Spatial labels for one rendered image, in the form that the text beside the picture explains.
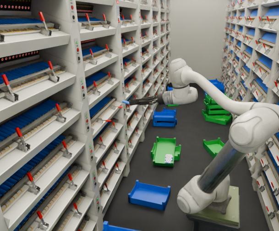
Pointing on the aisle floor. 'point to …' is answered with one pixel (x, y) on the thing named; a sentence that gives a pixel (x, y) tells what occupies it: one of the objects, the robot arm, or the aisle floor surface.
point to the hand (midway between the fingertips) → (134, 101)
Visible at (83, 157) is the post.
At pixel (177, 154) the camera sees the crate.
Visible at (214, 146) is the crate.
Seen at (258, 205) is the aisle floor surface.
